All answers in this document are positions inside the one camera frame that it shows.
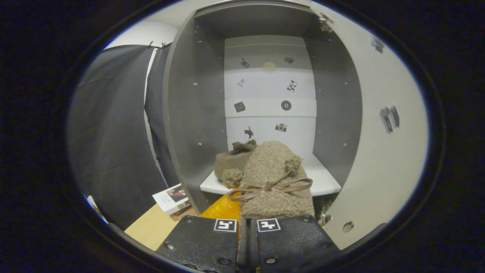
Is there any white book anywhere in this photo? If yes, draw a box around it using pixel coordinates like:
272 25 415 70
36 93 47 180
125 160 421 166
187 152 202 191
152 184 189 215

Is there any brown fuzzy shoe with bow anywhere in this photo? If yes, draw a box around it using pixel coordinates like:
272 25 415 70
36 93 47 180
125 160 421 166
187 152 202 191
222 141 315 220

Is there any brown book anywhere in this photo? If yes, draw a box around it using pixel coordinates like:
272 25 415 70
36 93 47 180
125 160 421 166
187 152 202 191
170 204 194 221

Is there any grey shoe cabinet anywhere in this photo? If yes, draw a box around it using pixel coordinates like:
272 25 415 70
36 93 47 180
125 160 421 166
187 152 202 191
162 0 363 215

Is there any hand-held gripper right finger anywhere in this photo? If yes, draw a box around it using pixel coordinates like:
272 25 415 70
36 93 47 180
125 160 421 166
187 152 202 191
248 215 341 273

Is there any black backdrop cloth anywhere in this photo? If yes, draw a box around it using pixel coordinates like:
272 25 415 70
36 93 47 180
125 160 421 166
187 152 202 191
67 45 180 230

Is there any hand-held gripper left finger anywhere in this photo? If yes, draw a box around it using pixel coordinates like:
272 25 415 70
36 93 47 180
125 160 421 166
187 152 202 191
155 186 249 273

